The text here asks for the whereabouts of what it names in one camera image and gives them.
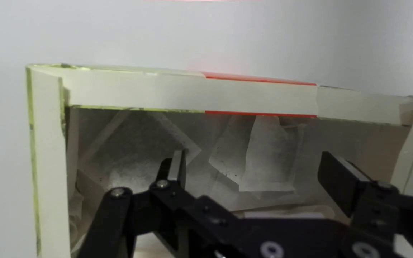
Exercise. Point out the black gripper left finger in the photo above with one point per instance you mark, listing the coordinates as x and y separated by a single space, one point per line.
185 225

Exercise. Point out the tea bags inside box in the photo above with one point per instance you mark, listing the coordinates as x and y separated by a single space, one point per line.
252 164

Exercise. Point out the green tea bag box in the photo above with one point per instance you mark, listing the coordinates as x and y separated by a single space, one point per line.
58 94

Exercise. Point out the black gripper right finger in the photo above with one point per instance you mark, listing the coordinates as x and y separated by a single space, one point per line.
377 209

